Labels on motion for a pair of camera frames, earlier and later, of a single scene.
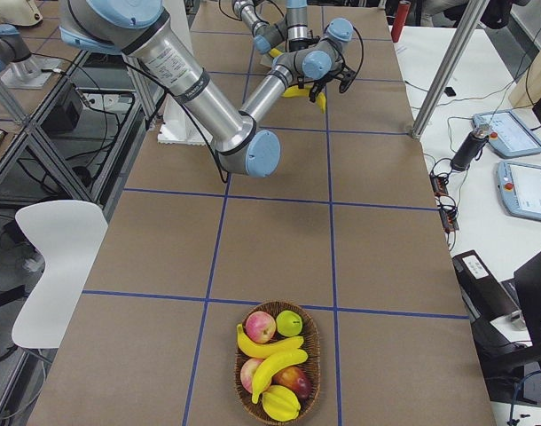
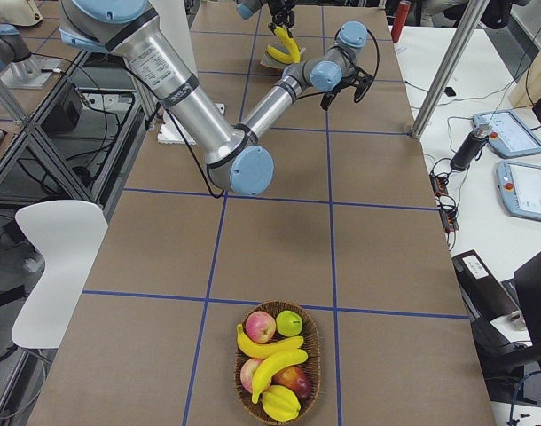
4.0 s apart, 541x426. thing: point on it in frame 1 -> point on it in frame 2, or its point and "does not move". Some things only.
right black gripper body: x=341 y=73 -> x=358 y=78
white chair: x=69 y=234 does not move
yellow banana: x=263 y=374 does not move
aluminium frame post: x=476 y=11 does not move
